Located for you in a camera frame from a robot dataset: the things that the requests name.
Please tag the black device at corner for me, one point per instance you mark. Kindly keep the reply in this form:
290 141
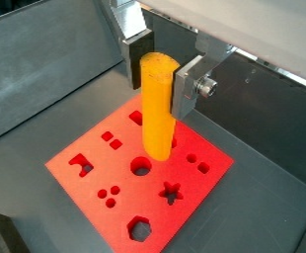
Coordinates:
11 239

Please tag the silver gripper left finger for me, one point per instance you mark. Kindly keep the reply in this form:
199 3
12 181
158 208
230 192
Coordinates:
135 36

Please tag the yellow oval peg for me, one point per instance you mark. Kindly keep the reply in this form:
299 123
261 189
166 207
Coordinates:
158 67

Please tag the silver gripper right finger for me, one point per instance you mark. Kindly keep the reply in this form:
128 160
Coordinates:
192 80

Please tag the red shape sorting board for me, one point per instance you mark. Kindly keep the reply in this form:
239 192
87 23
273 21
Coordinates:
135 198

